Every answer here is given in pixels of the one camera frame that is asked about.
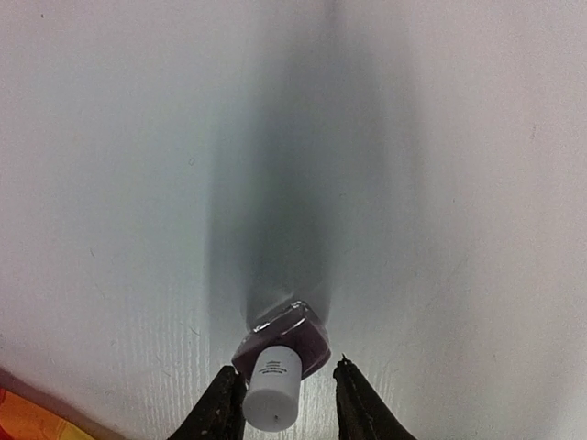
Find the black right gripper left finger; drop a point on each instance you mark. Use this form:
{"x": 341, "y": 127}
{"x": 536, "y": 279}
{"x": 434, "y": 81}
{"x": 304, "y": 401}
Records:
{"x": 218, "y": 413}

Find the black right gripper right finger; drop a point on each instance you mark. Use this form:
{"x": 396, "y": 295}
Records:
{"x": 361, "y": 412}

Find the purple nail polish bottle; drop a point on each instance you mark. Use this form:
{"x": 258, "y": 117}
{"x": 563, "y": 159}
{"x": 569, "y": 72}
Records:
{"x": 283, "y": 347}

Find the rainbow striped jacket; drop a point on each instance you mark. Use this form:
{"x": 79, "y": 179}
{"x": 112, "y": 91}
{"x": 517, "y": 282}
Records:
{"x": 21, "y": 419}

